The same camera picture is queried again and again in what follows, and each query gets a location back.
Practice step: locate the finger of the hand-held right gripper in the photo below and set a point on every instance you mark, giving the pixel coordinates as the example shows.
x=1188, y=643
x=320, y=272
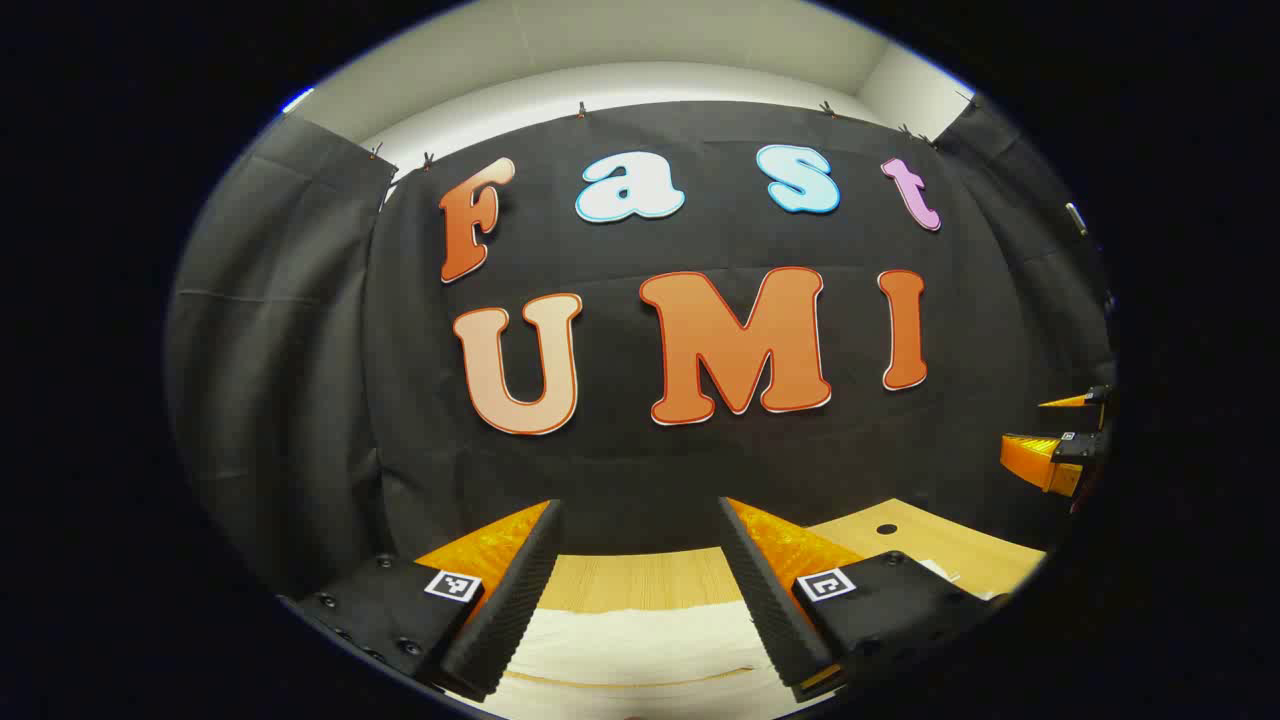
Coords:
x=1098, y=396
x=1030, y=455

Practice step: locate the black backdrop cloth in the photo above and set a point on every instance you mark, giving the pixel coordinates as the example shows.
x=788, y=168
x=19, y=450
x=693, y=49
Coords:
x=600, y=250

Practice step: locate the white jeans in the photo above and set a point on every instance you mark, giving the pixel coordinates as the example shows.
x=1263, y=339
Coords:
x=640, y=640

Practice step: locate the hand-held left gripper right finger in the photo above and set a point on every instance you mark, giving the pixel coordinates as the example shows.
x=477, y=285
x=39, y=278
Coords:
x=770, y=610

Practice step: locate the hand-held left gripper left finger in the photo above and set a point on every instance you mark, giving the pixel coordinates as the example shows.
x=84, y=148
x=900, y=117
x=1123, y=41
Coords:
x=510, y=610

